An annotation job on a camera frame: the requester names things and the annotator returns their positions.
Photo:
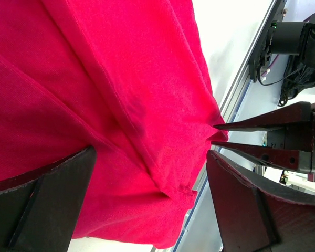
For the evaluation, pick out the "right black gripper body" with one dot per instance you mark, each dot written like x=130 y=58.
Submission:
x=295 y=132

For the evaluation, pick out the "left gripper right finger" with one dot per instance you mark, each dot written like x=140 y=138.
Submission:
x=257 y=214

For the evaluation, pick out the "red t shirt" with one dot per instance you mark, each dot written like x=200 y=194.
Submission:
x=126 y=77

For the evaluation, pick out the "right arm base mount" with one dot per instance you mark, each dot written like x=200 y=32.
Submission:
x=260 y=57

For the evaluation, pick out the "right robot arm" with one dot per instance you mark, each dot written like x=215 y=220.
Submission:
x=294 y=39

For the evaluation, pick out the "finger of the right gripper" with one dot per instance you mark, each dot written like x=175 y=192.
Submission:
x=299 y=112
x=262 y=155

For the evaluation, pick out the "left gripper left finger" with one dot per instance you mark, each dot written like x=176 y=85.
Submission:
x=39 y=209

